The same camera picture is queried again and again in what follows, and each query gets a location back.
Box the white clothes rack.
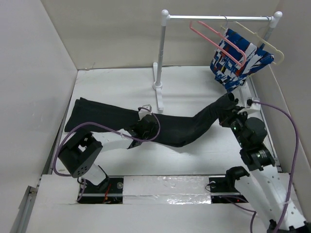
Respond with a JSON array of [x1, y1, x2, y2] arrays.
[[153, 9, 283, 112]]

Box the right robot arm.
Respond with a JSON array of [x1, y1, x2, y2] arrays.
[[219, 106, 311, 233]]

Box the grey aluminium rail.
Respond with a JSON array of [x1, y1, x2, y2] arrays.
[[10, 186, 37, 233]]

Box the black trousers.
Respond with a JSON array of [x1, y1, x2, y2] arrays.
[[65, 93, 239, 148]]

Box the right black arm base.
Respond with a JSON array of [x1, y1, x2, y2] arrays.
[[205, 176, 248, 204]]

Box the cream plastic hanger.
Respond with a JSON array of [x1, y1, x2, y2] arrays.
[[234, 21, 285, 66]]

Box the blue patterned shorts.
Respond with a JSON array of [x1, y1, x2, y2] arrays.
[[210, 28, 274, 93]]

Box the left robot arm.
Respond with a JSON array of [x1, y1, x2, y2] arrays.
[[58, 114, 160, 193]]

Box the pink plastic hanger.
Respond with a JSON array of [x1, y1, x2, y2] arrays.
[[189, 20, 247, 68]]

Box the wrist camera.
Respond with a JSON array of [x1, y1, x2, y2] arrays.
[[238, 97, 260, 115], [138, 104, 152, 120]]

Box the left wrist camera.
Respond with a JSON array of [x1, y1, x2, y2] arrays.
[[138, 104, 152, 120]]

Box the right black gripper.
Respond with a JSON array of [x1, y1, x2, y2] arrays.
[[216, 105, 248, 148]]

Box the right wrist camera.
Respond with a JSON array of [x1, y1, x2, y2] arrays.
[[238, 97, 260, 115]]

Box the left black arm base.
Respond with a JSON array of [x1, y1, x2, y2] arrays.
[[77, 176, 124, 204]]

